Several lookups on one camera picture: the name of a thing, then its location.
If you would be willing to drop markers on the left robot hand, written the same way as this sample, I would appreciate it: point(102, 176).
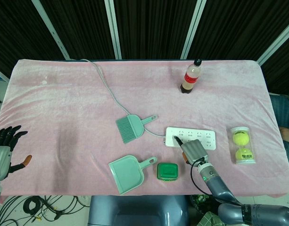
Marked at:
point(1, 150)

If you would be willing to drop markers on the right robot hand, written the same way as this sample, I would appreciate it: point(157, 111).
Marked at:
point(193, 150)

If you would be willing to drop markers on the white power strip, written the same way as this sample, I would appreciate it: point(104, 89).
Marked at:
point(205, 135)

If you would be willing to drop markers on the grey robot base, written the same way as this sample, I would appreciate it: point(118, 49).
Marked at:
point(138, 210)

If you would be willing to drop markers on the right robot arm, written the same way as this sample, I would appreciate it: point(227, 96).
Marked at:
point(229, 195)

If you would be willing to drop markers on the teal hand brush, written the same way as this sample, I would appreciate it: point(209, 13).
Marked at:
point(131, 126)

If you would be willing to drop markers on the green lidded plastic box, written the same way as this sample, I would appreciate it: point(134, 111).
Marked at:
point(167, 172)

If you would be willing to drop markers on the clear tennis ball tube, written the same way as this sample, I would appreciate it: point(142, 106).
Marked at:
point(243, 144)

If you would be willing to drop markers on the teal dustpan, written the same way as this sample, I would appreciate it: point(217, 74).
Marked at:
point(127, 173)

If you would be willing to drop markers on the green checkered cloth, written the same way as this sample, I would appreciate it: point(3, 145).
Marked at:
point(209, 219)

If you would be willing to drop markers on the cola plastic bottle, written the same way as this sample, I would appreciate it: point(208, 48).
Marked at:
point(190, 77)

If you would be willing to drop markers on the pink table cloth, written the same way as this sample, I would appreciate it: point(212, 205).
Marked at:
point(87, 117)

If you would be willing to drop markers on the person in jeans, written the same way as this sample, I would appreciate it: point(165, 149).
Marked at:
point(284, 117)

